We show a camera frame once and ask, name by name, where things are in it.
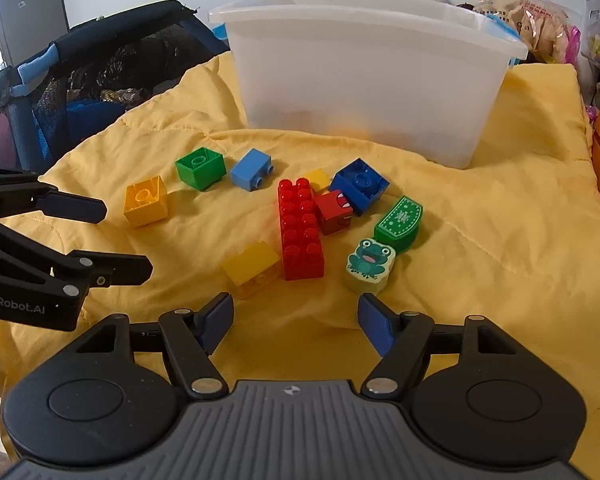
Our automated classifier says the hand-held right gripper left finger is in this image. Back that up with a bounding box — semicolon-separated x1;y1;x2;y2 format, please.
72;291;235;401

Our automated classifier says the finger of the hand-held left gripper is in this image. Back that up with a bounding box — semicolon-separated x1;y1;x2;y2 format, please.
0;165;109;225
0;221;154;302

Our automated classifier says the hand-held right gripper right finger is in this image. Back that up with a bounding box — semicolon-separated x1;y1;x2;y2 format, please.
357;292;518;401

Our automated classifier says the yellow translucent block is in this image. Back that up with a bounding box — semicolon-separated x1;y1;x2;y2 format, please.
222;241;282;301

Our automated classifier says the frog printed block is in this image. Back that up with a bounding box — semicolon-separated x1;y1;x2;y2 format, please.
342;237;397;295

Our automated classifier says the yellow square hollow block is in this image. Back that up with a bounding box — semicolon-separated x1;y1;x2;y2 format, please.
123;176;169;228

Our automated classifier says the green curved printed block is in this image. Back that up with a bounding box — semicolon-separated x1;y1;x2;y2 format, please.
373;195;425;254

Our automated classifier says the long red brick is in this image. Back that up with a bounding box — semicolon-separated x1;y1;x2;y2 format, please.
277;177;326;282

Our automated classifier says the red printed cube block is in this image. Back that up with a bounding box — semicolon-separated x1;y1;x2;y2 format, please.
312;189;353;236

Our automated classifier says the green square block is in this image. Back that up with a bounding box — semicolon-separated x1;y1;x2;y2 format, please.
175;147;227;192

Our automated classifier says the dark blue square block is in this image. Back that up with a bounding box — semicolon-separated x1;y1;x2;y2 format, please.
329;158;391;217

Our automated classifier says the light blue block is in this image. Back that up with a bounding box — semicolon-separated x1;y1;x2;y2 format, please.
230;148;274;193

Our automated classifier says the small yellow block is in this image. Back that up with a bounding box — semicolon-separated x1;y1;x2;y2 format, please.
302;167;331;195

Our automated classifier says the white translucent plastic bin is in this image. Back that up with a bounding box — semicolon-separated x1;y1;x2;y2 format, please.
208;0;529;170

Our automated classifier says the blue cloth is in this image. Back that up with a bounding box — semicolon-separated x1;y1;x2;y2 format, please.
34;99;107;162

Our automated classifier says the yellow quilted blanket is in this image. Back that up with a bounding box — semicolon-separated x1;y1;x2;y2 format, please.
0;52;600;467

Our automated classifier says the black mesh playpen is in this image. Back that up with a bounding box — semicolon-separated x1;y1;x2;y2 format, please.
0;0;231;176

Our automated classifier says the grey flat panel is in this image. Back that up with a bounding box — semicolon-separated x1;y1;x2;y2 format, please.
0;0;71;68

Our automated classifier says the clear snack bag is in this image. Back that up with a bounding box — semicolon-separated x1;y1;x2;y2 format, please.
470;0;581;64

